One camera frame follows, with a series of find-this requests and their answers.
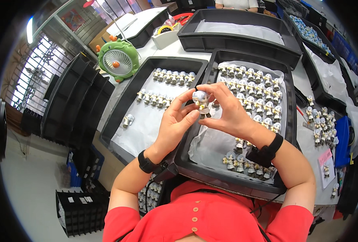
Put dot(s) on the person's left hand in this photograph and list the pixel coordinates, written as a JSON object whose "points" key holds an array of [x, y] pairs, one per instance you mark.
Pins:
{"points": [[170, 133]]}

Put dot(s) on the person's right hand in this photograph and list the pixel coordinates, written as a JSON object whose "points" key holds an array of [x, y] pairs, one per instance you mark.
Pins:
{"points": [[236, 115]]}

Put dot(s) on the grey-haired toy figurine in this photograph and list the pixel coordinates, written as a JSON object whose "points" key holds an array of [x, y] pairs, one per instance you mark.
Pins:
{"points": [[327, 169], [335, 190], [128, 120], [201, 102]]}

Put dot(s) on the group of toy figurines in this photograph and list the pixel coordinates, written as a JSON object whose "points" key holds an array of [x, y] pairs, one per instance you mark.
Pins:
{"points": [[173, 78], [241, 165], [322, 124], [259, 93]]}

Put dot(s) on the black wrist band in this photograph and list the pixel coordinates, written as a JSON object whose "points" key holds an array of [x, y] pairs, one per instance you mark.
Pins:
{"points": [[262, 154], [147, 165]]}

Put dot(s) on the black plastic tray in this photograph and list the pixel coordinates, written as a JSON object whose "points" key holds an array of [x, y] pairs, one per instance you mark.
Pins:
{"points": [[127, 99], [290, 121], [236, 39]]}

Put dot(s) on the crate of toy figurines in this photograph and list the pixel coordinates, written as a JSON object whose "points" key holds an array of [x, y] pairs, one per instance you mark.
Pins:
{"points": [[151, 193]]}

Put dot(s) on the red pen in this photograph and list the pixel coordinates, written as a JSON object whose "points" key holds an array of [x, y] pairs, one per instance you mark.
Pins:
{"points": [[301, 114]]}

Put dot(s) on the green dragon desk fan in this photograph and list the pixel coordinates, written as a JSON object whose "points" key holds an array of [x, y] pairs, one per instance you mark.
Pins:
{"points": [[118, 60]]}

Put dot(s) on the person's body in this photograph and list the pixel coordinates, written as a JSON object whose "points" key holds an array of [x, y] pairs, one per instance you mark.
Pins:
{"points": [[203, 217]]}

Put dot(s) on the white tape dispenser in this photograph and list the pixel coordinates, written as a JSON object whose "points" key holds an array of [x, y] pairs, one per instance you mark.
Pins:
{"points": [[164, 37]]}

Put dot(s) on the black tray with white wrap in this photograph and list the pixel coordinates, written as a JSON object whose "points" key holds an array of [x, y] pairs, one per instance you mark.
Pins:
{"points": [[327, 78]]}

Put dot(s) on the white paper with pink note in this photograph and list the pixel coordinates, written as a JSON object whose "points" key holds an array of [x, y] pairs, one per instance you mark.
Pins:
{"points": [[325, 155]]}

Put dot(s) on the stack of upright black trays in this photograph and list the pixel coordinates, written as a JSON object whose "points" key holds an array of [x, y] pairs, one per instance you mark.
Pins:
{"points": [[73, 102]]}

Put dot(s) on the stack of blue crates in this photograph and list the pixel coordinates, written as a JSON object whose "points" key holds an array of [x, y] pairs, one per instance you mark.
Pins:
{"points": [[76, 175]]}

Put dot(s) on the black tray of blue figurines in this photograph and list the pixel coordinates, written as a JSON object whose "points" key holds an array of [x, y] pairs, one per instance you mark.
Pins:
{"points": [[310, 34]]}

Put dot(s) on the blue plastic box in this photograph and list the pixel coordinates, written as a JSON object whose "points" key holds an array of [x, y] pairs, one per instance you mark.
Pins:
{"points": [[342, 142]]}

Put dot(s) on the black tray with white paper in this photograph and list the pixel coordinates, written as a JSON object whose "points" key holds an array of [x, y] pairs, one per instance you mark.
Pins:
{"points": [[139, 27]]}

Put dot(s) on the red plastic basket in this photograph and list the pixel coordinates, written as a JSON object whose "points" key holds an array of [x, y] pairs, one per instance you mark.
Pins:
{"points": [[183, 17]]}

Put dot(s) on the brown cardboard box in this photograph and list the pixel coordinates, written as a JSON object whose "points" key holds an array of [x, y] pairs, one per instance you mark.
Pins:
{"points": [[99, 40]]}

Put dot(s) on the black slotted crate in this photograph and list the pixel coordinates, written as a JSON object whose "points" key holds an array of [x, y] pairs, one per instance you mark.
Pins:
{"points": [[82, 214]]}

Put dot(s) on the metal shelf rack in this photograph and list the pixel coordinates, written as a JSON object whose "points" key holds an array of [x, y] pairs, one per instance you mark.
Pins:
{"points": [[73, 21]]}

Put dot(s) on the window with metal grille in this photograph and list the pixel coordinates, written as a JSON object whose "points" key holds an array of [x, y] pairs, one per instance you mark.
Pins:
{"points": [[34, 72]]}

